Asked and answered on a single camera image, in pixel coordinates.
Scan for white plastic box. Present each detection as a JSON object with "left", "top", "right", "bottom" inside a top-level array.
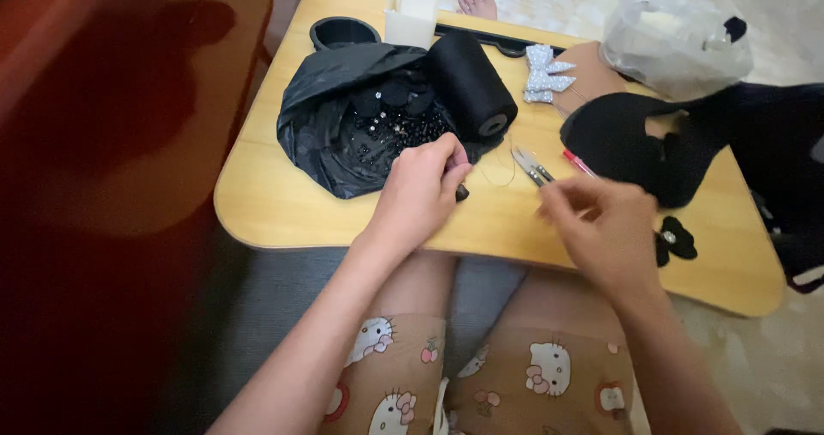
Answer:
[{"left": 384, "top": 0, "right": 440, "bottom": 50}]

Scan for black fabric flower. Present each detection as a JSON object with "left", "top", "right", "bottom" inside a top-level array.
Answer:
[{"left": 654, "top": 215, "right": 699, "bottom": 268}]

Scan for brown cardboard piece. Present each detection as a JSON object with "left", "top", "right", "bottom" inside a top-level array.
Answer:
[{"left": 552, "top": 41, "right": 628, "bottom": 119}]

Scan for silver thread snips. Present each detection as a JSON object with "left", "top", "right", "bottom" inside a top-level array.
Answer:
[{"left": 511, "top": 147, "right": 556, "bottom": 188}]

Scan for thin thread strand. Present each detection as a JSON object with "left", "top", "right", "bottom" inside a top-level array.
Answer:
[{"left": 478, "top": 136, "right": 518, "bottom": 188}]

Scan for person's right hand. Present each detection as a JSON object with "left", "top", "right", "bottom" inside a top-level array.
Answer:
[{"left": 536, "top": 176, "right": 664, "bottom": 294}]

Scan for red pen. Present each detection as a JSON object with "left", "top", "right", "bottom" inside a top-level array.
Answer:
[{"left": 563, "top": 149, "right": 597, "bottom": 178}]

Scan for black thread spool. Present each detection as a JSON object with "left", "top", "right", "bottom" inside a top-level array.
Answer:
[{"left": 426, "top": 31, "right": 519, "bottom": 144}]

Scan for wooden lap table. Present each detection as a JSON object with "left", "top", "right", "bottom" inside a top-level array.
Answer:
[{"left": 214, "top": 0, "right": 786, "bottom": 319}]

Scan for black fabric garment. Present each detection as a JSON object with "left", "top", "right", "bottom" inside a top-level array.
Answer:
[{"left": 559, "top": 81, "right": 824, "bottom": 294}]

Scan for pile of black beads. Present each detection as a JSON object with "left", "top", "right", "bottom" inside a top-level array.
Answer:
[{"left": 351, "top": 103, "right": 454, "bottom": 162}]

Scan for clear plastic bag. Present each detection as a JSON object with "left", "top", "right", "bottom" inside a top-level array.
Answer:
[{"left": 599, "top": 0, "right": 755, "bottom": 103}]

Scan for cartoon print shorts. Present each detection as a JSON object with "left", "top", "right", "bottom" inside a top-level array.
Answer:
[{"left": 318, "top": 313, "right": 638, "bottom": 435}]

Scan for silver rhinestone bow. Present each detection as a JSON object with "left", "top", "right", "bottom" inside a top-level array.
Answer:
[{"left": 523, "top": 44, "right": 578, "bottom": 105}]

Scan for person's left hand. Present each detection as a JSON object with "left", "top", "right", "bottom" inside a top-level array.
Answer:
[{"left": 366, "top": 133, "right": 474, "bottom": 252}]

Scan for black plastic bag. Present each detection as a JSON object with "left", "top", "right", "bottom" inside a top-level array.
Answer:
[{"left": 276, "top": 41, "right": 506, "bottom": 199}]

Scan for red-brown wooden furniture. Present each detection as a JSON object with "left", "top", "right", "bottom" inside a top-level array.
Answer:
[{"left": 0, "top": 0, "right": 274, "bottom": 435}]

